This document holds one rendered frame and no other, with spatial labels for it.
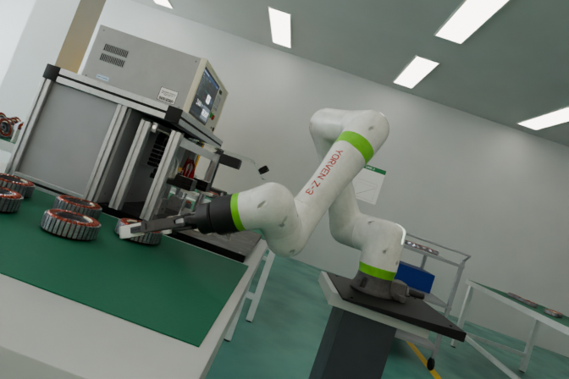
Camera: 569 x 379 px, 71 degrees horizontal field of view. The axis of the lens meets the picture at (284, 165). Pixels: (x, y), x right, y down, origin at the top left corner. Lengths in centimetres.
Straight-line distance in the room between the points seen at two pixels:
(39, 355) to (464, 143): 712
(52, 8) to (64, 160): 431
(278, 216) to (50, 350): 54
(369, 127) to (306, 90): 579
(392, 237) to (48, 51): 468
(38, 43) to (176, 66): 416
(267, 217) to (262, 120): 597
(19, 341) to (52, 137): 93
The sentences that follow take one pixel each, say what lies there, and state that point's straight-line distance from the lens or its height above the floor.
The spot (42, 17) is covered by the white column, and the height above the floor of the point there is 197.
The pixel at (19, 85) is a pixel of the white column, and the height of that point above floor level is 113.
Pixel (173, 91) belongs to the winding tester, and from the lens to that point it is 140.
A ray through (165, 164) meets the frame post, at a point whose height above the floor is 94.
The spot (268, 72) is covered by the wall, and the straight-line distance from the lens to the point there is 704.
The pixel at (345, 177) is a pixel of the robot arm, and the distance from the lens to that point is 110.
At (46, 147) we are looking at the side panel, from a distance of 139.
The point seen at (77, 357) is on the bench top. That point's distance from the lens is 51.
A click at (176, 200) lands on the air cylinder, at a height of 81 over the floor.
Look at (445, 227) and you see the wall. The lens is 718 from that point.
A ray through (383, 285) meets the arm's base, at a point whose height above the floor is 80.
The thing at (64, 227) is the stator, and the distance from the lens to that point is 92.
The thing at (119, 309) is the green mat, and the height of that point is 75.
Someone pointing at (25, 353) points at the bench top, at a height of 75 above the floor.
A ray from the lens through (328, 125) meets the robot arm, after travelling 127.
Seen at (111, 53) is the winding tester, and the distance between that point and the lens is 151.
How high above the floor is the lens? 98
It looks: 4 degrees up
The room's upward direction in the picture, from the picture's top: 19 degrees clockwise
